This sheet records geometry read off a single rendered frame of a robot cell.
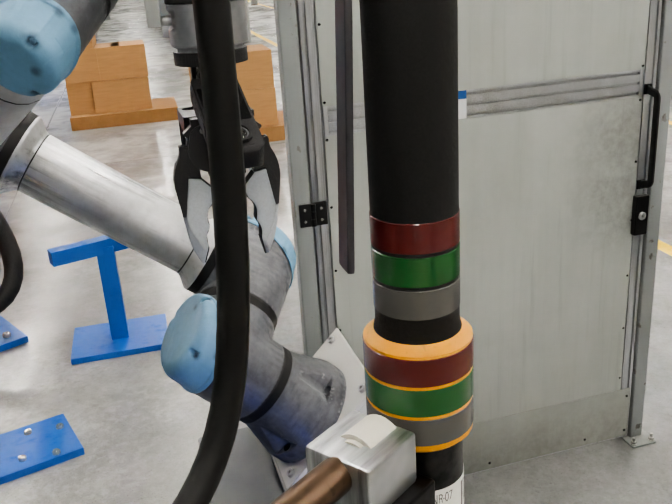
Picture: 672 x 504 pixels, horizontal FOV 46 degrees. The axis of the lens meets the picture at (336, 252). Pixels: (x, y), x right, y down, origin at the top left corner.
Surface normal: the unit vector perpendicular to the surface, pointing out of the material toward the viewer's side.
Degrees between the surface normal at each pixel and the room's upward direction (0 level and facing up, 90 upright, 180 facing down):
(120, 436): 0
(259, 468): 0
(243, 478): 0
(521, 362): 90
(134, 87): 90
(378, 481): 90
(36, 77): 118
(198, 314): 51
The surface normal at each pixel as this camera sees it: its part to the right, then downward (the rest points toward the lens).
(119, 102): 0.28, 0.32
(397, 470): 0.78, 0.18
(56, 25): 0.79, -0.18
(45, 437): -0.06, -0.93
